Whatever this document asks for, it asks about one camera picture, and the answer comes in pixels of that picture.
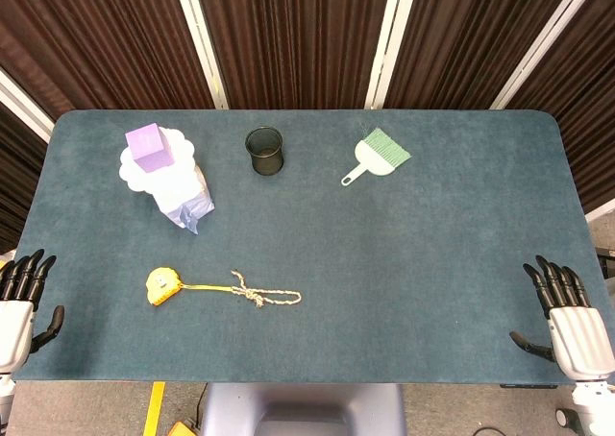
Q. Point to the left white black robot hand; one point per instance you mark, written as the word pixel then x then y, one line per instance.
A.
pixel 14 332

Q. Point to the purple foam block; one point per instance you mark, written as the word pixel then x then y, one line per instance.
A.
pixel 150 148

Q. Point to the grey robot torso base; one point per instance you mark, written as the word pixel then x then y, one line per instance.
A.
pixel 302 407

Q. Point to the yellow tape measure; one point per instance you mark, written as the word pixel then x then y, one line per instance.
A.
pixel 162 287

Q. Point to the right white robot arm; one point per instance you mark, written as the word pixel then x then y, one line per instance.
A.
pixel 596 402

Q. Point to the teal felt table cover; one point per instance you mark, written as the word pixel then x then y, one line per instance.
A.
pixel 365 263

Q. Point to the white scalloped plate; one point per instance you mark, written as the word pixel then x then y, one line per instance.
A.
pixel 182 150

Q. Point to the black mesh pen cup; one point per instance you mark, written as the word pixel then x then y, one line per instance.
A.
pixel 265 155

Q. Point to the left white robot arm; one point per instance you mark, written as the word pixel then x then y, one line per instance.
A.
pixel 5 393

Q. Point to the orange floor pedal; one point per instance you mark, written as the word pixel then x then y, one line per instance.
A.
pixel 181 429

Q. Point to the lavender tissue pack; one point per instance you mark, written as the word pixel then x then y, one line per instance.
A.
pixel 185 198

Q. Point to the green hand brush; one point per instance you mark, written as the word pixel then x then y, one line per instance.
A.
pixel 377 155

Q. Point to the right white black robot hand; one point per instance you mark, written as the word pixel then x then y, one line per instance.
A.
pixel 579 340

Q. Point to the yellow plastic strip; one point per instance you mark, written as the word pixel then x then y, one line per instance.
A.
pixel 154 407

